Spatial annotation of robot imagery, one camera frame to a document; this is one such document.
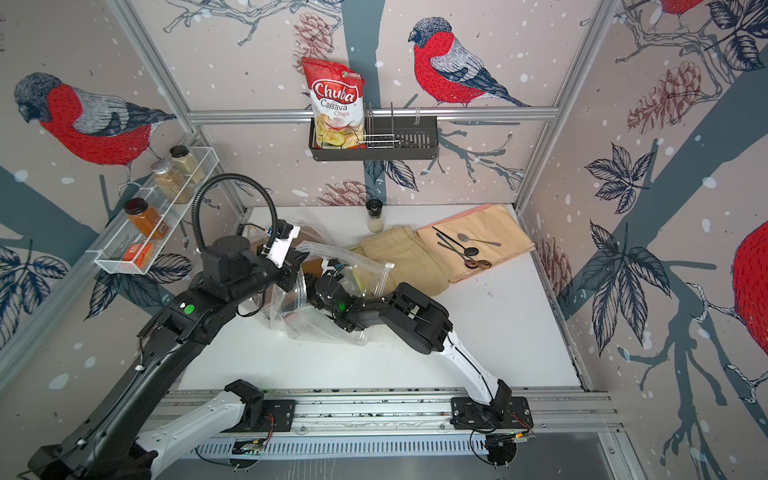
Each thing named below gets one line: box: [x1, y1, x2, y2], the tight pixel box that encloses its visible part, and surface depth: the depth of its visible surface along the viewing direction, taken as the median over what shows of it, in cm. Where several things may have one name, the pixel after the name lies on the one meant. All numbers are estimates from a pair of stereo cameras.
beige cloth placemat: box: [416, 204, 536, 284], surface depth 113 cm
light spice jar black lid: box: [170, 145, 205, 184], surface depth 82 cm
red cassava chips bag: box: [302, 58, 366, 150], surface depth 80 cm
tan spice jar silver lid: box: [150, 160, 193, 204], surface depth 77 cm
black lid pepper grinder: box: [366, 198, 384, 233], surface depth 109 cm
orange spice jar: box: [124, 197, 170, 240], surface depth 69 cm
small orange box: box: [122, 243, 153, 267], surface depth 68 cm
